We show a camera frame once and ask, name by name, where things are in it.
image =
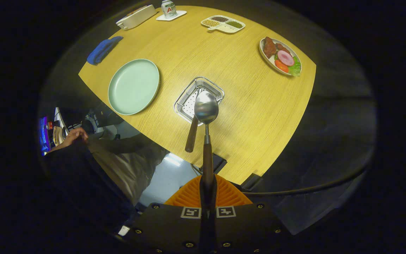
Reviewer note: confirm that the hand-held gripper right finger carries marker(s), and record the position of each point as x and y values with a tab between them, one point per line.
214	194

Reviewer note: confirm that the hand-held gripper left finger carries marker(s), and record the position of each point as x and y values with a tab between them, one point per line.
202	194

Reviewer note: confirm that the black table clamp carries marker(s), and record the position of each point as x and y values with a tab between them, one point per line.
251	181
219	163

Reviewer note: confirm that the perforated metal basket tray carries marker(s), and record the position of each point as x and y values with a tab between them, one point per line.
189	102

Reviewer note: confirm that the dark desk equipment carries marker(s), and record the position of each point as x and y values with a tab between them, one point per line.
99	120

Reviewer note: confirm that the light green round plate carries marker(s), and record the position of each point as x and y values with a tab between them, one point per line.
132	86

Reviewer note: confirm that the red tomato slice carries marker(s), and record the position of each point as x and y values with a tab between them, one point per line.
281	66

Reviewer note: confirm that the white round food plate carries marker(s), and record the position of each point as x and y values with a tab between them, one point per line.
267	58

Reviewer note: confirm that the green lettuce leaf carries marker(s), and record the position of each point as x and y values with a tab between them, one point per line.
295	67

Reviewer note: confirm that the pink ham slice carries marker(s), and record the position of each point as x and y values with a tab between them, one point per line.
285	57

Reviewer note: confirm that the large brown meat piece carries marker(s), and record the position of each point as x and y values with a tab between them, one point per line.
269	47

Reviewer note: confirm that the small brown meat piece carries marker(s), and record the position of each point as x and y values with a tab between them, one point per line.
282	47

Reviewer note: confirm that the white divided dish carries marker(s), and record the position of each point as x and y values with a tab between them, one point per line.
229	29

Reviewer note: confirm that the blue lit screen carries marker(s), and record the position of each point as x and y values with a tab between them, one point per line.
44	135

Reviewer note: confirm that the pile of green beans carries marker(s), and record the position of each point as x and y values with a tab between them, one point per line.
234	24

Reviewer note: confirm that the pile of yellow beans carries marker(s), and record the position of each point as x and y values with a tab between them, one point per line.
211	23

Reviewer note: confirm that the blue folded cloth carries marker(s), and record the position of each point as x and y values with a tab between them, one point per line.
102	51

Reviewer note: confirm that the pile of dark red beans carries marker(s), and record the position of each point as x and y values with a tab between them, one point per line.
219	19

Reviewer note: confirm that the white square coaster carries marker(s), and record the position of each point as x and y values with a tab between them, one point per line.
180	14

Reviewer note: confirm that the cream white toaster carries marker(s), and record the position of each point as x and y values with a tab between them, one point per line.
136	19

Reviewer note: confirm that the white bottle with green label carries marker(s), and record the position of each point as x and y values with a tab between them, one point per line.
168	8

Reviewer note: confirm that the brown bread slice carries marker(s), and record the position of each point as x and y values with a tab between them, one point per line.
136	10

